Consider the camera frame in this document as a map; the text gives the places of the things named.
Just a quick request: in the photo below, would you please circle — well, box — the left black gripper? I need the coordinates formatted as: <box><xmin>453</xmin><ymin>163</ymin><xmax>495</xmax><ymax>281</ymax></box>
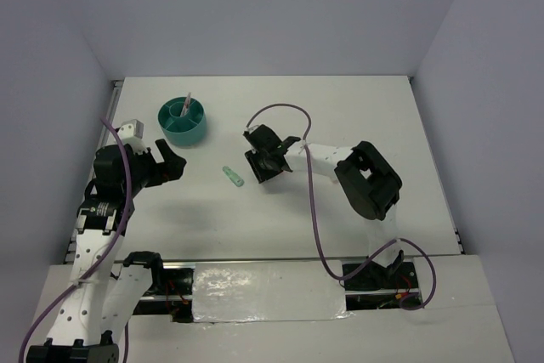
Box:
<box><xmin>122</xmin><ymin>139</ymin><xmax>186</xmax><ymax>196</ymax></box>

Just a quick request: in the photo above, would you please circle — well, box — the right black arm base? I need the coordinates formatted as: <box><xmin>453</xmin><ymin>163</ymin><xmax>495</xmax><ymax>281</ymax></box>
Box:
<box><xmin>342</xmin><ymin>262</ymin><xmax>422</xmax><ymax>311</ymax></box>

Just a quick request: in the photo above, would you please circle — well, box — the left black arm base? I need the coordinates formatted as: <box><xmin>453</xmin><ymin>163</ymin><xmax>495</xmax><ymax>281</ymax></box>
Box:
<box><xmin>133</xmin><ymin>268</ymin><xmax>194</xmax><ymax>323</ymax></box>

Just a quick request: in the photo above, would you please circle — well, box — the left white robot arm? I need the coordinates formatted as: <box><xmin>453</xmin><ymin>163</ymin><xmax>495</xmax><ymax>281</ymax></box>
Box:
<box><xmin>19</xmin><ymin>139</ymin><xmax>186</xmax><ymax>362</ymax></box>

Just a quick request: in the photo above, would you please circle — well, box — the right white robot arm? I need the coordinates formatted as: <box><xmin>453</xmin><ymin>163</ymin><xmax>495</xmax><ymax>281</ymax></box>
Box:
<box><xmin>243</xmin><ymin>125</ymin><xmax>405</xmax><ymax>287</ymax></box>

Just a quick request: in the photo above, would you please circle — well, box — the green highlighter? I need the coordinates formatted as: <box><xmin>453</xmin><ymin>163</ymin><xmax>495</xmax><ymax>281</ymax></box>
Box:
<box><xmin>222</xmin><ymin>166</ymin><xmax>245</xmax><ymax>187</ymax></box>

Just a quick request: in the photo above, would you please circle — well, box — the teal round divided organizer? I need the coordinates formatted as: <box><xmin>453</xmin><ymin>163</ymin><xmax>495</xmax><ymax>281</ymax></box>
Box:
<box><xmin>157</xmin><ymin>97</ymin><xmax>207</xmax><ymax>147</ymax></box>

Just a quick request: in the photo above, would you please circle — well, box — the silver foil sheet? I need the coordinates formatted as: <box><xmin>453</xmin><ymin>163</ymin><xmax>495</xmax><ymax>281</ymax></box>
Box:
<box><xmin>192</xmin><ymin>261</ymin><xmax>349</xmax><ymax>323</ymax></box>

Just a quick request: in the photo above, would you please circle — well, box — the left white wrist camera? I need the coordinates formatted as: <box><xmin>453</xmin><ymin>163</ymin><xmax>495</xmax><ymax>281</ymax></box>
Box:
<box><xmin>117</xmin><ymin>119</ymin><xmax>146</xmax><ymax>154</ymax></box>

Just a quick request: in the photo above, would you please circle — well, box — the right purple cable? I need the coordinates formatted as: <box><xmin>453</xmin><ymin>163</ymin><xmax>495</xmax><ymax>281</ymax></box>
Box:
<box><xmin>246</xmin><ymin>104</ymin><xmax>439</xmax><ymax>311</ymax></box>

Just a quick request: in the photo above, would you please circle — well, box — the aluminium rail left edge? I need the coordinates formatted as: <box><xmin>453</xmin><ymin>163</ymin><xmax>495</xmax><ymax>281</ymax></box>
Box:
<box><xmin>63</xmin><ymin>78</ymin><xmax>124</xmax><ymax>264</ymax></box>

